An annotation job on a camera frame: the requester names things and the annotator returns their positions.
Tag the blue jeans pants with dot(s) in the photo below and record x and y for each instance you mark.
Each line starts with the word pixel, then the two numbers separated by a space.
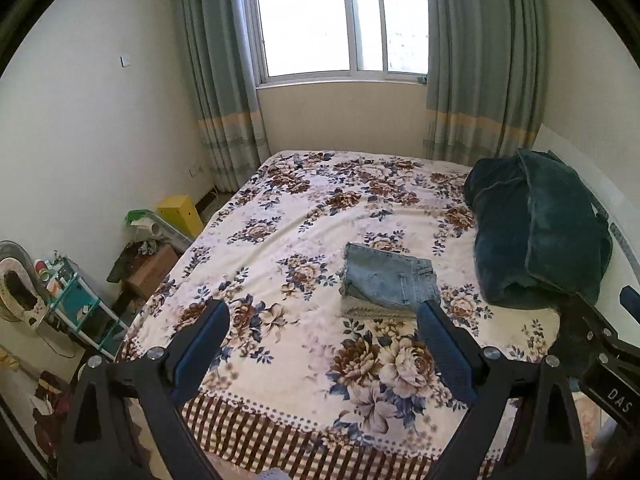
pixel 387 275

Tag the white tube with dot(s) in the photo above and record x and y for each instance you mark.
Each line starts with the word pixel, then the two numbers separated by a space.
pixel 159 229

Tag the bed with floral sheet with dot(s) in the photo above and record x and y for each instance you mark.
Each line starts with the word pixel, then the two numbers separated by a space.
pixel 300 240

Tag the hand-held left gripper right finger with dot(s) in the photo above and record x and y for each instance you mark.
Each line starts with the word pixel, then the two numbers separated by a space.
pixel 445 355

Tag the teal storage cart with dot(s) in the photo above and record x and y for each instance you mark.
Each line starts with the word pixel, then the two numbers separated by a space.
pixel 82 305

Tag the yellow box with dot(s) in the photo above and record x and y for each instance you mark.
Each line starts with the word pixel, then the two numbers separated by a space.
pixel 181 214

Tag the green plastic bag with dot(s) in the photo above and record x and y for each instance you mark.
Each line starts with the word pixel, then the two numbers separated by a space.
pixel 139 216

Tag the wall socket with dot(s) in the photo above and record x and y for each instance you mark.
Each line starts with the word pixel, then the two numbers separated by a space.
pixel 195 169

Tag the brown cardboard box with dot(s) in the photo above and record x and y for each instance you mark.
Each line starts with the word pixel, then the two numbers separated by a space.
pixel 152 270

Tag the white standing fan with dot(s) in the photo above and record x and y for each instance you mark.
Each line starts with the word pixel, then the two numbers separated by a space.
pixel 17 290

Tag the dark green quilt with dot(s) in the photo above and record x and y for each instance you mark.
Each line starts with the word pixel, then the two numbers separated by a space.
pixel 535 230

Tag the grey-green striped curtain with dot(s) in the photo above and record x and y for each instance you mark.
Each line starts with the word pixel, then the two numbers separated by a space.
pixel 220 75
pixel 475 60

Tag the white wall switch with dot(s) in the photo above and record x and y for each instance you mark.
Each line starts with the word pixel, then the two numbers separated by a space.
pixel 126 60

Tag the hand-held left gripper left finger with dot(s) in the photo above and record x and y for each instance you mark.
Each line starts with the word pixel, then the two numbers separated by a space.
pixel 200 347

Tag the dark red cloth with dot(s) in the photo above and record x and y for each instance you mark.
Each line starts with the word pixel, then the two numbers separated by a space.
pixel 52 410

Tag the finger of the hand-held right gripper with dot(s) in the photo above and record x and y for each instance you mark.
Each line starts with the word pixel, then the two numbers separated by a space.
pixel 629 295
pixel 582 335

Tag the window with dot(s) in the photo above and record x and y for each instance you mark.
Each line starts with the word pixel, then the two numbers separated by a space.
pixel 340 20

